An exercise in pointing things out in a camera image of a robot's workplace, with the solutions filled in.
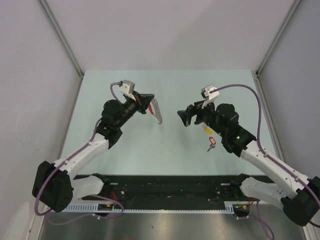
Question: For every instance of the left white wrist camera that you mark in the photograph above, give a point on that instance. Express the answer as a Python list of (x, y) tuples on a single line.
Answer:
[(126, 87)]

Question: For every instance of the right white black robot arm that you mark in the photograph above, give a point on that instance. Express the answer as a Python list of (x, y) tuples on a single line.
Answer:
[(295, 193)]

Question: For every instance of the right aluminium frame post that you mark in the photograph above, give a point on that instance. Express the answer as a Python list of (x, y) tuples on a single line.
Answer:
[(293, 9)]

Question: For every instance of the left aluminium frame post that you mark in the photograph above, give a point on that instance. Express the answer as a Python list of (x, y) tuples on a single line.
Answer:
[(52, 20)]

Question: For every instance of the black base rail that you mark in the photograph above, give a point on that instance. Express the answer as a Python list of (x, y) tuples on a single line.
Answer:
[(176, 192)]

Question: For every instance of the silver red keyring holder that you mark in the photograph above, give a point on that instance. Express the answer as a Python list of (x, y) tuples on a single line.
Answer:
[(154, 109)]

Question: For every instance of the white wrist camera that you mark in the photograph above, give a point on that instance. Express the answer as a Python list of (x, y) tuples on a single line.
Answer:
[(209, 94), (126, 87)]

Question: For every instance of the white slotted cable duct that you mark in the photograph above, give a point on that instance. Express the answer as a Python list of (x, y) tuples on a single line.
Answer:
[(227, 207)]

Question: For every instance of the aluminium frame post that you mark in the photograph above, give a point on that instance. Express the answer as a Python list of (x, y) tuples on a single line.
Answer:
[(293, 9), (52, 20)]

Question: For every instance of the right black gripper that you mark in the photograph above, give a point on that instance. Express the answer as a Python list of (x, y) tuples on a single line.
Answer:
[(186, 115)]

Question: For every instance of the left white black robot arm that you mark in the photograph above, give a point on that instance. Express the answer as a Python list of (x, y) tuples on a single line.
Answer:
[(55, 184)]

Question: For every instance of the key with yellow tag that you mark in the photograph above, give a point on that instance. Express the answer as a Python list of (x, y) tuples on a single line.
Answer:
[(207, 129)]

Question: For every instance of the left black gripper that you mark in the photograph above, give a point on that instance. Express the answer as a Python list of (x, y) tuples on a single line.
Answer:
[(141, 98)]

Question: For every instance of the key with red tag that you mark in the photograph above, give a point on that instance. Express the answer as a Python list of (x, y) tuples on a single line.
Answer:
[(212, 144)]

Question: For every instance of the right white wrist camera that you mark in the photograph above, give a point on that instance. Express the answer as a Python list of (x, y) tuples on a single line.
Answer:
[(209, 94)]

